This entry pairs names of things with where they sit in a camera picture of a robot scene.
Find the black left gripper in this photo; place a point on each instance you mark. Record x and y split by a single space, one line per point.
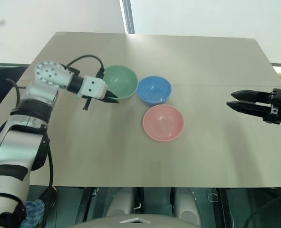
89 102

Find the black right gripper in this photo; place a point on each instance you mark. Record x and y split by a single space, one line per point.
279 107

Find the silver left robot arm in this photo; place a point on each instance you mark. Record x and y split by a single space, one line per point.
14 142

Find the green bowl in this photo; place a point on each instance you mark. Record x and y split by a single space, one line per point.
121 79

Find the blue bowl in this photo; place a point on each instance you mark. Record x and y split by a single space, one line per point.
154 90

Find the pink bowl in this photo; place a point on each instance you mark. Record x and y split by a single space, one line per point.
163 123

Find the white robot left leg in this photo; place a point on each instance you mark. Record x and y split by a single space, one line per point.
121 202

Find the white robot leg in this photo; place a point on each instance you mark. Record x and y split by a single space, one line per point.
186 204
121 202

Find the black table leg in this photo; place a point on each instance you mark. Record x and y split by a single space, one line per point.
224 206
86 204

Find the white robot right leg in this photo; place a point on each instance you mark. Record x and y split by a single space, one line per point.
186 204

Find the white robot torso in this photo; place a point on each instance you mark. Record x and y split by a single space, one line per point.
135 222

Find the blue checked cloth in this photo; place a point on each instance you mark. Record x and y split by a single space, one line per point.
33 211

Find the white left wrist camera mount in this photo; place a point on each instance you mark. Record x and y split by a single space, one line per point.
92 86

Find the grey window frame post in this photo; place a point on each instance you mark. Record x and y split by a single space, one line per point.
128 16

